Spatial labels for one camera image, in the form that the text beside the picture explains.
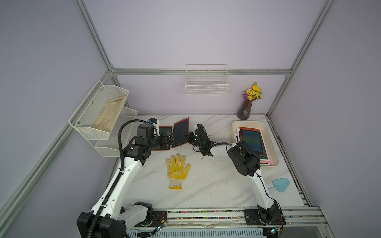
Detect cream plastic storage box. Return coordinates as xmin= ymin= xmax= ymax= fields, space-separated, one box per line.
xmin=232 ymin=121 xmax=279 ymax=167

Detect beige cloth in shelf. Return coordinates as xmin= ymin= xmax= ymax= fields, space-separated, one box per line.
xmin=93 ymin=96 xmax=127 ymax=132

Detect aluminium frame rails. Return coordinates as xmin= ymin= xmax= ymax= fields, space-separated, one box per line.
xmin=1 ymin=1 xmax=336 ymax=236

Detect light blue plastic scoop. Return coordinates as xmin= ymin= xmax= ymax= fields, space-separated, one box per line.
xmin=268 ymin=178 xmax=290 ymax=193

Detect yellow flower bouquet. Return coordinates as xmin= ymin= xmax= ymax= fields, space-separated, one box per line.
xmin=243 ymin=82 xmax=263 ymax=101

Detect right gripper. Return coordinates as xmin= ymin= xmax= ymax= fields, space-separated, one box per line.
xmin=183 ymin=132 xmax=203 ymax=148

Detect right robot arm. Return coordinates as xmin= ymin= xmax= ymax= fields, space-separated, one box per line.
xmin=185 ymin=124 xmax=285 ymax=225

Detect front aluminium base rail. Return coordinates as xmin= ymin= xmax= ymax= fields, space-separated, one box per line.
xmin=127 ymin=206 xmax=335 ymax=238

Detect white mesh wall shelf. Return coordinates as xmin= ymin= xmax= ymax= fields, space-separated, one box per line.
xmin=68 ymin=81 xmax=138 ymax=157

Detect white wire wall basket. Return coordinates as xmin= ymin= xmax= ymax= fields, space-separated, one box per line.
xmin=185 ymin=64 xmax=230 ymax=96

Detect yellow knit glove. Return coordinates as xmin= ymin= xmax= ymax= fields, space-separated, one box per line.
xmin=166 ymin=154 xmax=191 ymax=190

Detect red writing tablet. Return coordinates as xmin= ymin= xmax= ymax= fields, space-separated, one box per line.
xmin=155 ymin=126 xmax=173 ymax=151
xmin=172 ymin=118 xmax=189 ymax=148
xmin=239 ymin=127 xmax=268 ymax=161

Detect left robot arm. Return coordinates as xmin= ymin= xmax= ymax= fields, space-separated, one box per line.
xmin=76 ymin=118 xmax=173 ymax=238

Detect dark glass vase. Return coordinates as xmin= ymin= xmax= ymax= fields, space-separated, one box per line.
xmin=237 ymin=100 xmax=253 ymax=121

